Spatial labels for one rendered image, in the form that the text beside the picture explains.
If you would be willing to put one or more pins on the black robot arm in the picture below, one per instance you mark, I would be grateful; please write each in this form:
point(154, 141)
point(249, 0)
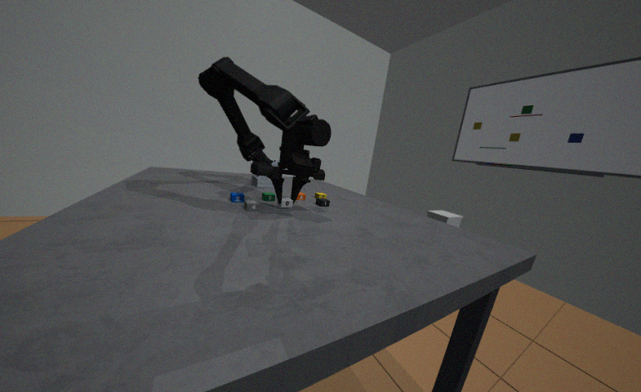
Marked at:
point(276, 105)

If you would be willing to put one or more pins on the blue block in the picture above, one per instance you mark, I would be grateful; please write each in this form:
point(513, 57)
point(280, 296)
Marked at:
point(237, 197)

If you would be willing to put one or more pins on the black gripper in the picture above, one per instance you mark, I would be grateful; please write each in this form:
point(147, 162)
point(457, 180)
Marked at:
point(275, 173)

